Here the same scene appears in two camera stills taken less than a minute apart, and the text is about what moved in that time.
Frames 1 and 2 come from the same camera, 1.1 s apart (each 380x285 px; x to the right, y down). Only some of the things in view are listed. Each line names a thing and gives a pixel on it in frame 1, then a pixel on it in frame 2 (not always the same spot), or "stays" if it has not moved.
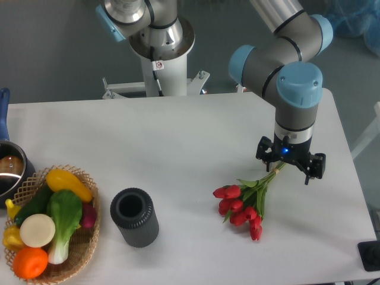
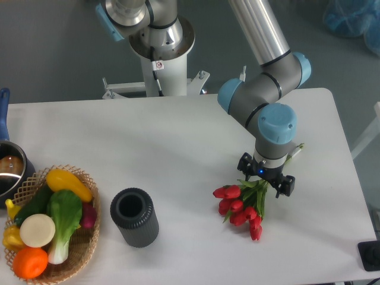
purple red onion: x=89 y=214 stays
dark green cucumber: x=38 y=204 stays
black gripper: x=313 y=165 -> x=273 y=174
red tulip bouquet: x=244 y=204 stays
